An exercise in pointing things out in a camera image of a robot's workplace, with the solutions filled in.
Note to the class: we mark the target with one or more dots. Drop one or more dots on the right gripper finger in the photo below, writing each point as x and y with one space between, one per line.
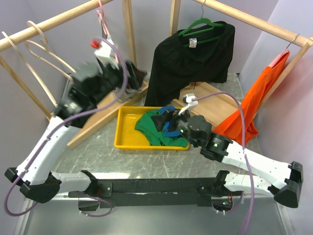
160 120
170 114

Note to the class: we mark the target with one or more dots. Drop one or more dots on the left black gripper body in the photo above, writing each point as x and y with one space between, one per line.
109 85

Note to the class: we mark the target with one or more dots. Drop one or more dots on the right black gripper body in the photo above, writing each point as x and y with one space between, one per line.
183 128

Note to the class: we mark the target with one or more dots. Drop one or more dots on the pink plastic hanger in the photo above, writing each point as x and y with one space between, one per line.
101 19

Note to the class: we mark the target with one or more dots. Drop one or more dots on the grey tank top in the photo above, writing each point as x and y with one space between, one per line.
135 78

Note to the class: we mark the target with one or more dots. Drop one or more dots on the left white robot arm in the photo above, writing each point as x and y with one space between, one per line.
34 176

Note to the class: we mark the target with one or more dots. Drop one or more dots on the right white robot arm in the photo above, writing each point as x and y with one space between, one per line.
282 181

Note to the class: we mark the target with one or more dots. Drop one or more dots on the green hanger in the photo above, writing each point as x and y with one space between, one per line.
200 26

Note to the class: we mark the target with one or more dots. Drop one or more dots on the pink hanger metal hook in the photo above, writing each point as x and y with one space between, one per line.
285 51

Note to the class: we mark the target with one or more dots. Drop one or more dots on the green shirt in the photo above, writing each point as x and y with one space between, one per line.
146 126

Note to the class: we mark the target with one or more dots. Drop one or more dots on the blue shirt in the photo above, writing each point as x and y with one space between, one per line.
168 130

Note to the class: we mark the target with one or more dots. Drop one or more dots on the right wooden clothes rack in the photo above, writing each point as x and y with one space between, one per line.
215 114

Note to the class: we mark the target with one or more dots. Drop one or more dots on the wooden clothes rack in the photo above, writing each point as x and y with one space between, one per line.
100 119
215 114

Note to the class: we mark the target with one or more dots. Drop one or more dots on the left wooden clothes rack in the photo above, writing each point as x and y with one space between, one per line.
100 119

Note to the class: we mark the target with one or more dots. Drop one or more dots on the yellow plastic tray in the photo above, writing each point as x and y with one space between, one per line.
126 137

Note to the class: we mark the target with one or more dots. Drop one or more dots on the orange shirt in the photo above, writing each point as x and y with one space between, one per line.
231 127

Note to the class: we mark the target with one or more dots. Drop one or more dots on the black base bar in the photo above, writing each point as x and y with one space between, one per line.
161 192

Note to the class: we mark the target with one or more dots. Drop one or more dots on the black shirt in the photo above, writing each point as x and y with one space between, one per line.
175 66

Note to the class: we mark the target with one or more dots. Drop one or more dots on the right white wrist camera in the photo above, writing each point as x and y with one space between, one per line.
190 102

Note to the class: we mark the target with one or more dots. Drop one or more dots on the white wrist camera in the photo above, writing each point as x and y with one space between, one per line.
104 53
190 102

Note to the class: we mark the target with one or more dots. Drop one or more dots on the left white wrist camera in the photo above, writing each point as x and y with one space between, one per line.
104 53

